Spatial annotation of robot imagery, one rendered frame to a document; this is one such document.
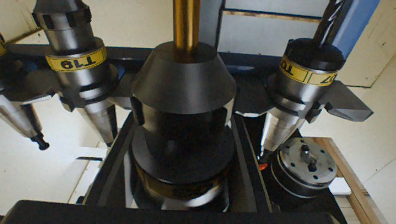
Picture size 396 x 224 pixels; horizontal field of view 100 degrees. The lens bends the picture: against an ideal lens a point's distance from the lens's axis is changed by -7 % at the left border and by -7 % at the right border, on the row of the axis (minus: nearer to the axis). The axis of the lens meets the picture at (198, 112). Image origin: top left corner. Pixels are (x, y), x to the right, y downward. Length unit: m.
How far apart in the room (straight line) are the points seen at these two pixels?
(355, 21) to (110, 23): 1.17
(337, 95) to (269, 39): 0.58
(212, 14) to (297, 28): 0.33
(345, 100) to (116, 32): 1.19
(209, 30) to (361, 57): 1.13
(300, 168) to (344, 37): 0.37
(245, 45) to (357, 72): 1.07
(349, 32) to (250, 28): 0.54
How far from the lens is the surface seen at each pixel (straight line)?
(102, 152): 1.12
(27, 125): 0.31
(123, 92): 0.19
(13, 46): 0.34
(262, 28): 0.78
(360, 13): 0.25
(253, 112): 0.17
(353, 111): 0.24
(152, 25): 1.18
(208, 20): 0.78
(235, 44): 0.77
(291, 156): 0.57
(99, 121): 0.23
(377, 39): 1.62
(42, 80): 0.25
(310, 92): 0.19
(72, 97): 0.21
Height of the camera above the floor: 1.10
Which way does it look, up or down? 41 degrees up
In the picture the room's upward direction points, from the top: 176 degrees counter-clockwise
